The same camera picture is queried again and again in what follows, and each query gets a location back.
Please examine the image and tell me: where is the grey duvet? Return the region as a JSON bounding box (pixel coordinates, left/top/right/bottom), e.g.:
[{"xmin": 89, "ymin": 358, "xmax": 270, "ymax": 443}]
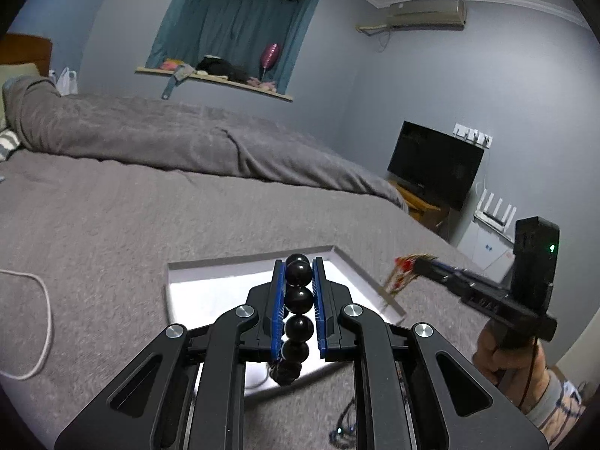
[{"xmin": 2, "ymin": 77, "xmax": 408, "ymax": 212}]

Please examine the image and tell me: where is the wooden television stand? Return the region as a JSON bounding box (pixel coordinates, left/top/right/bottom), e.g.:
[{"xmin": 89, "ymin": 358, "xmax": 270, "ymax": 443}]
[{"xmin": 389, "ymin": 179, "xmax": 451, "ymax": 241}]

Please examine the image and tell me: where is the wooden headboard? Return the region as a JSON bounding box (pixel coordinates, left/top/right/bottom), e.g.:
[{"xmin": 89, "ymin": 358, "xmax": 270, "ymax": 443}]
[{"xmin": 0, "ymin": 34, "xmax": 53, "ymax": 78}]

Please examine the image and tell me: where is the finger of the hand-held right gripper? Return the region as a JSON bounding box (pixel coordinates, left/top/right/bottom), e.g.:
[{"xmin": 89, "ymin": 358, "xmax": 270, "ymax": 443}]
[{"xmin": 412, "ymin": 255, "xmax": 475, "ymax": 292}]

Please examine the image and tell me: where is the pale green pillow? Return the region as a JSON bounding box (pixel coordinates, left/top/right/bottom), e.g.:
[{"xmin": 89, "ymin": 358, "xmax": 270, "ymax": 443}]
[{"xmin": 0, "ymin": 62, "xmax": 41, "ymax": 132}]

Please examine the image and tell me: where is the white shallow tray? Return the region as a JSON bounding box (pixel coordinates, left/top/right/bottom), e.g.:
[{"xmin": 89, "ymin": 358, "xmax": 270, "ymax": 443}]
[{"xmin": 165, "ymin": 244, "xmax": 408, "ymax": 401}]

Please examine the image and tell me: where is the wooden window sill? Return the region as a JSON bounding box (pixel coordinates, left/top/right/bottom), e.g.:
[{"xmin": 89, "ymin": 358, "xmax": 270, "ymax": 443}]
[{"xmin": 136, "ymin": 66, "xmax": 294, "ymax": 102}]

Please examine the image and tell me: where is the pink balloon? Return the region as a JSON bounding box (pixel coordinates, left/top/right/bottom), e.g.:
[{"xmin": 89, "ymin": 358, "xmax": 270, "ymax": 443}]
[{"xmin": 260, "ymin": 43, "xmax": 282, "ymax": 81}]

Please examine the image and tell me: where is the black bead bracelet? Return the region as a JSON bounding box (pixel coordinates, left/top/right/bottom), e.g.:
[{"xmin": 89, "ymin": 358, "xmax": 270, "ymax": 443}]
[{"xmin": 268, "ymin": 253, "xmax": 316, "ymax": 386}]

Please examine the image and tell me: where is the white cable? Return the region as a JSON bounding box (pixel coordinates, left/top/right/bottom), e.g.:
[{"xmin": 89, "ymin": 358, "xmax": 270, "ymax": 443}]
[{"xmin": 0, "ymin": 269, "xmax": 51, "ymax": 380}]

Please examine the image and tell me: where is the striped pillow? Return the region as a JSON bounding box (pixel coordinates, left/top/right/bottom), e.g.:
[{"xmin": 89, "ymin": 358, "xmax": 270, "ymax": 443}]
[{"xmin": 0, "ymin": 129, "xmax": 24, "ymax": 162}]

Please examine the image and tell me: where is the grey hanging cloth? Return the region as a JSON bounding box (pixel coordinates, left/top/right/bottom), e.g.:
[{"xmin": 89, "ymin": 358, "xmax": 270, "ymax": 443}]
[{"xmin": 162, "ymin": 63, "xmax": 195, "ymax": 100}]

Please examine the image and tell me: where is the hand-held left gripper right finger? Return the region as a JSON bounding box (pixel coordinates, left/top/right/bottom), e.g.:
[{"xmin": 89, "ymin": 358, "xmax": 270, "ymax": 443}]
[{"xmin": 312, "ymin": 258, "xmax": 550, "ymax": 450}]

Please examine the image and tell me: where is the black clothing pile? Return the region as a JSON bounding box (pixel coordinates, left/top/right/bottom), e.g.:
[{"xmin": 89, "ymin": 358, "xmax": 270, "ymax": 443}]
[{"xmin": 194, "ymin": 55, "xmax": 251, "ymax": 83}]

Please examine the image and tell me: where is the white router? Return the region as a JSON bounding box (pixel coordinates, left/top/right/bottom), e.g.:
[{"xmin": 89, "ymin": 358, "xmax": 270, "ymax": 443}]
[{"xmin": 473, "ymin": 187, "xmax": 517, "ymax": 234}]

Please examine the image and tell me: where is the white plastic bag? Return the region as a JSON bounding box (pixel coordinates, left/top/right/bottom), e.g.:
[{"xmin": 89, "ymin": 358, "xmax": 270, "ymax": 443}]
[{"xmin": 49, "ymin": 67, "xmax": 79, "ymax": 96}]

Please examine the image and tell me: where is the person's right forearm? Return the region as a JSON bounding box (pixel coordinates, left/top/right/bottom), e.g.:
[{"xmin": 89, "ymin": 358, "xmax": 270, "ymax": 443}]
[{"xmin": 524, "ymin": 369, "xmax": 589, "ymax": 448}]

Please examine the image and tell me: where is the person's right hand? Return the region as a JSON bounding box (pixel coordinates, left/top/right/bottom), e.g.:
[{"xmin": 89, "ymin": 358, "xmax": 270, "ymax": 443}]
[{"xmin": 472, "ymin": 322, "xmax": 550, "ymax": 414}]

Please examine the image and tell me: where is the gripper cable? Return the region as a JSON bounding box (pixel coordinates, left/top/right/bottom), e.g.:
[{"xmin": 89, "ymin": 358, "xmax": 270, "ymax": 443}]
[{"xmin": 518, "ymin": 337, "xmax": 541, "ymax": 408}]

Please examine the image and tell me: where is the white wall socket strip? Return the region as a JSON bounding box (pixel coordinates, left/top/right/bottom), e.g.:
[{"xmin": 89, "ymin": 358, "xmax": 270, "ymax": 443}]
[{"xmin": 452, "ymin": 123, "xmax": 494, "ymax": 147}]

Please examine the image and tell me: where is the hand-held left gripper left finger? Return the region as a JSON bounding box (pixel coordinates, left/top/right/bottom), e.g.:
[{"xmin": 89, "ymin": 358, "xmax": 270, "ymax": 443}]
[{"xmin": 54, "ymin": 259, "xmax": 287, "ymax": 450}]

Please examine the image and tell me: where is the red and gold jewelry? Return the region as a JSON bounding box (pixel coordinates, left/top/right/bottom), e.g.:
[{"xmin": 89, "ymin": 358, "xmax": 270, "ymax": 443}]
[{"xmin": 382, "ymin": 254, "xmax": 423, "ymax": 311}]

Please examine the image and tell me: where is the black television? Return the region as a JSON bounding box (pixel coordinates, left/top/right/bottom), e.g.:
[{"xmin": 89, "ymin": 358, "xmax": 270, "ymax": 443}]
[{"xmin": 387, "ymin": 121, "xmax": 485, "ymax": 212}]

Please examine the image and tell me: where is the white air conditioner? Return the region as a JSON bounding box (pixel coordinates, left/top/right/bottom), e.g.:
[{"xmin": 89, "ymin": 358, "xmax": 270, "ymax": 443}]
[{"xmin": 385, "ymin": 0, "xmax": 467, "ymax": 29}]

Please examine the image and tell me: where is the blue curtain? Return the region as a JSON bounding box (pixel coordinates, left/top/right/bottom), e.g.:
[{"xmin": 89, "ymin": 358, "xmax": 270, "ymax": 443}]
[{"xmin": 145, "ymin": 0, "xmax": 324, "ymax": 92}]

